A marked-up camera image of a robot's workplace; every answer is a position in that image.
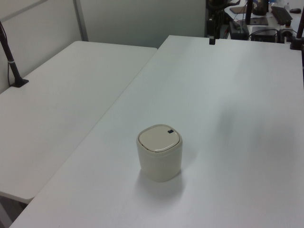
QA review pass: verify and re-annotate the cream trash bin lid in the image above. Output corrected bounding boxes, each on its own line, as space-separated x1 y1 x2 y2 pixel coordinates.
139 125 180 153

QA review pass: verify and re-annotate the cream plastic trash bin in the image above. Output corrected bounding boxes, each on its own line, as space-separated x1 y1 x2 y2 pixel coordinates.
136 123 184 183

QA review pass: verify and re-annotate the white side table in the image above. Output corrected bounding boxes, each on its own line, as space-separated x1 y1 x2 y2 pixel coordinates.
0 40 159 205

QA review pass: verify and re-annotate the black equipment box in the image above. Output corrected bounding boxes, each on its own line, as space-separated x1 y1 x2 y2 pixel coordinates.
228 20 250 40

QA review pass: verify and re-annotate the brown flat notebook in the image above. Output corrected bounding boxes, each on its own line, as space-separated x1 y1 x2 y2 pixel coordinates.
229 6 246 15

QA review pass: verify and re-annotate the black low electronics box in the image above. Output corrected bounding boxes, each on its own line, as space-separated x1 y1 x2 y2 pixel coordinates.
248 28 279 43

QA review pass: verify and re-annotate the black upright pole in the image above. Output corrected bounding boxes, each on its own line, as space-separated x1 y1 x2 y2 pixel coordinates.
245 0 254 25

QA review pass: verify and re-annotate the black flat pad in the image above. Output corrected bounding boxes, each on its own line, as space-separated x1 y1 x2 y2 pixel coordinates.
250 17 269 26

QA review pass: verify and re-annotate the dark round container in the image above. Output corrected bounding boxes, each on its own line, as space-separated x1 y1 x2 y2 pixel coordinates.
252 0 271 16

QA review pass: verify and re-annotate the black clamped pole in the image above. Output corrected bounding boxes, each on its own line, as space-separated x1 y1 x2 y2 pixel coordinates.
289 14 304 51

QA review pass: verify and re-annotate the black keyboard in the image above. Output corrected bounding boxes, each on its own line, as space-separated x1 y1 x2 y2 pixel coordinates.
270 6 294 25

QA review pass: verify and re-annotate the black metal stand frame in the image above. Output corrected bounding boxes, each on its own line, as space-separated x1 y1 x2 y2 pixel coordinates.
205 0 229 39

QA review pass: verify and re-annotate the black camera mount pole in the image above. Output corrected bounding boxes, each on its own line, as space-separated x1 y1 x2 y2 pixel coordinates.
0 20 30 87

